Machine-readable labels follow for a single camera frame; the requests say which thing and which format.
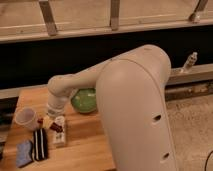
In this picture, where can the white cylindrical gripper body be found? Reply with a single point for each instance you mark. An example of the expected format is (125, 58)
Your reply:
(56, 105)

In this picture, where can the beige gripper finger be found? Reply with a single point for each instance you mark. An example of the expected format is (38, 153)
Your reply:
(47, 122)

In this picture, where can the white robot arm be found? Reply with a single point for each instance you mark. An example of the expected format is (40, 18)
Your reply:
(130, 99)

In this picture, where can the black white striped sponge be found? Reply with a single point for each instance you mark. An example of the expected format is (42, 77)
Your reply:
(40, 144)

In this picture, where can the blue sponge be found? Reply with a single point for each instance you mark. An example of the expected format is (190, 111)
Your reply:
(24, 153)

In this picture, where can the white tube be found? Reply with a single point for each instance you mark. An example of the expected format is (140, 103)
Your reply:
(59, 138)

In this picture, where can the white plastic cup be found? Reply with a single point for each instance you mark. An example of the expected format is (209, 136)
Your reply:
(27, 118)

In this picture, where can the wooden board table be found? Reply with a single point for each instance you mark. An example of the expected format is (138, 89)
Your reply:
(86, 148)

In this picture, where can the green bowl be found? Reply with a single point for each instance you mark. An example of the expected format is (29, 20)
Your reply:
(84, 101)

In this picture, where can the small bottle on ledge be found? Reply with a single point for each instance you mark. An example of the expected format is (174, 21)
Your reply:
(191, 60)

